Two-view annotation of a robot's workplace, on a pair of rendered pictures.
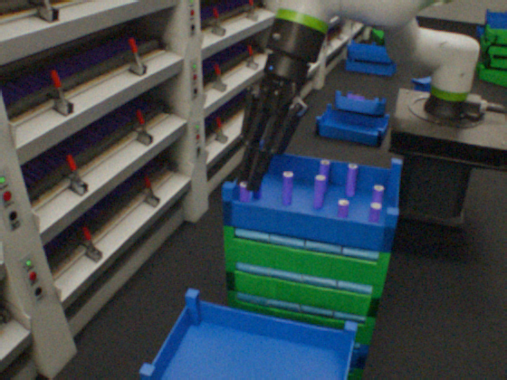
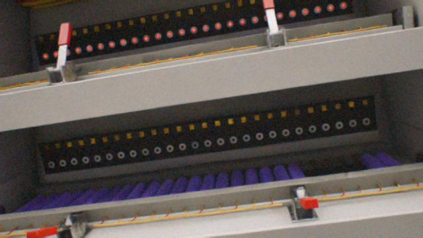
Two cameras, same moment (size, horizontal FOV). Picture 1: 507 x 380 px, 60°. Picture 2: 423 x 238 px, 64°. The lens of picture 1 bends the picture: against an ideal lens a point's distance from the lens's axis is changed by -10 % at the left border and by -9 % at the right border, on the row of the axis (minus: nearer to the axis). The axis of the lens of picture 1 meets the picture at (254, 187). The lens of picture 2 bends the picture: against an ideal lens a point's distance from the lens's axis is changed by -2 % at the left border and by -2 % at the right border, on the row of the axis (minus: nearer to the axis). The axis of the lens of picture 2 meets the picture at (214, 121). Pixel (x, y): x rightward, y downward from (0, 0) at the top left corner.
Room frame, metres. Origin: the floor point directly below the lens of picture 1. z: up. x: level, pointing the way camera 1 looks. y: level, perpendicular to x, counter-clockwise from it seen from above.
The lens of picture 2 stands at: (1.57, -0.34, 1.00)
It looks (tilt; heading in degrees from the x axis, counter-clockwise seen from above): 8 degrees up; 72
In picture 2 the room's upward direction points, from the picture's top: 7 degrees counter-clockwise
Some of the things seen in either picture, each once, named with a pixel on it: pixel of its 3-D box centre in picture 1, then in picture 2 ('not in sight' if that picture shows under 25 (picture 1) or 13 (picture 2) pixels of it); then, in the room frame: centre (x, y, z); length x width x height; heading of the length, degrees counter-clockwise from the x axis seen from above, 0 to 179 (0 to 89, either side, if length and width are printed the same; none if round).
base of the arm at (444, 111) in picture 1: (463, 105); not in sight; (1.38, -0.67, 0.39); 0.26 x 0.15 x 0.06; 69
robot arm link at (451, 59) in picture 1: (450, 64); not in sight; (1.40, -0.61, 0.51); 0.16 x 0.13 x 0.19; 56
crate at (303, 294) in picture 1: (311, 258); not in sight; (0.76, -0.12, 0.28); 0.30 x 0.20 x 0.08; 73
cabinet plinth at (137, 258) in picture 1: (217, 156); not in sight; (1.70, 0.15, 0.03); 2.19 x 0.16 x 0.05; 157
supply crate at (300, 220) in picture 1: (318, 191); not in sight; (0.76, -0.12, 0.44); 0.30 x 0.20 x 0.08; 73
